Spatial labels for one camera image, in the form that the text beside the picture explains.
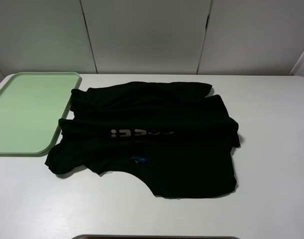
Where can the light green plastic tray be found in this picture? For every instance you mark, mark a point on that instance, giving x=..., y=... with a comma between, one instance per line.
x=31, y=104

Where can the black short sleeve t-shirt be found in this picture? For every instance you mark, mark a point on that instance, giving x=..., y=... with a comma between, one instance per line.
x=175, y=137

